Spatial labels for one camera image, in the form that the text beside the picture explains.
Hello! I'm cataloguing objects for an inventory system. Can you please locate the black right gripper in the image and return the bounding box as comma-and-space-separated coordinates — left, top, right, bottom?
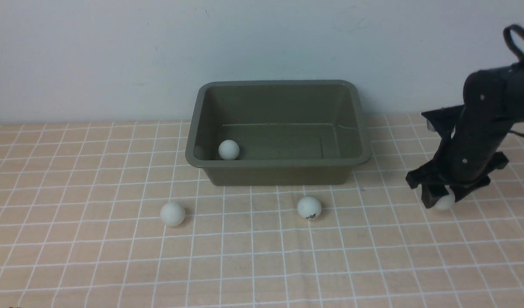
406, 116, 509, 209

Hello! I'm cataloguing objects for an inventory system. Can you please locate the white ping-pong ball with logo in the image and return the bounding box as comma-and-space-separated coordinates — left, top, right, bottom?
296, 195, 323, 220

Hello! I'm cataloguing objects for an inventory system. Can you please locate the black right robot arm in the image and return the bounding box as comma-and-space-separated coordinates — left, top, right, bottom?
405, 65, 524, 209

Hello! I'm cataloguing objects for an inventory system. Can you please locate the olive green plastic bin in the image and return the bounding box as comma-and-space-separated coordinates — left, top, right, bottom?
185, 80, 373, 187

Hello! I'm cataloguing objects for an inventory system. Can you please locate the orange checkered tablecloth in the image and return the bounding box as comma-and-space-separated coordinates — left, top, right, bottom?
0, 114, 524, 308

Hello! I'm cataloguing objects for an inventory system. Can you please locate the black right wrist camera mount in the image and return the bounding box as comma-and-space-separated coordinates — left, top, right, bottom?
421, 105, 464, 139

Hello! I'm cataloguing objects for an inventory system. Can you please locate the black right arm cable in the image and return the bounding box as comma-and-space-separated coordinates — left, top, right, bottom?
503, 24, 524, 65

